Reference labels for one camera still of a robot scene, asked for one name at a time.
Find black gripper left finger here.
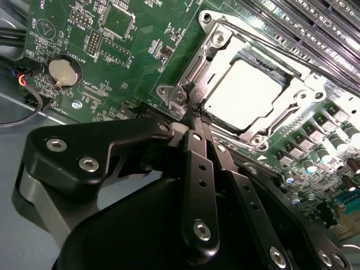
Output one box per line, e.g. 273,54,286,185
11,106,222,257

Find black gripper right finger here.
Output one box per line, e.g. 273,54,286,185
202,111,353,270

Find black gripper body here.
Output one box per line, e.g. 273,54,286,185
56,175,271,270

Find metal locking lever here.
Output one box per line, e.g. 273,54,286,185
193,98,303,150
209,16,313,81

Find silver CPU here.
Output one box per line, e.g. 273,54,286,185
201,57,292,134

